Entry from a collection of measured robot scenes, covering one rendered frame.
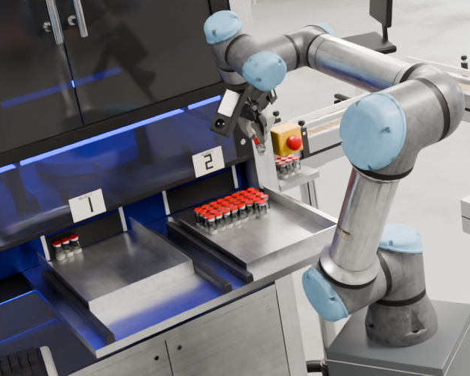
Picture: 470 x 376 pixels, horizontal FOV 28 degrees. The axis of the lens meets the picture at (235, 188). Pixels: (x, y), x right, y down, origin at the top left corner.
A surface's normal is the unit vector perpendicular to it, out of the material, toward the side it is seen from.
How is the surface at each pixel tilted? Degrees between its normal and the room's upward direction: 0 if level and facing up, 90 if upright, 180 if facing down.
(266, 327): 90
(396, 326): 72
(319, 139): 90
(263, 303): 90
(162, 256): 0
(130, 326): 0
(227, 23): 29
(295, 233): 0
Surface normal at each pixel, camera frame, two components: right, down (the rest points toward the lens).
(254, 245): -0.16, -0.91
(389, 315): -0.46, 0.12
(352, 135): -0.80, 0.25
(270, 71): 0.57, 0.55
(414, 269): 0.57, 0.23
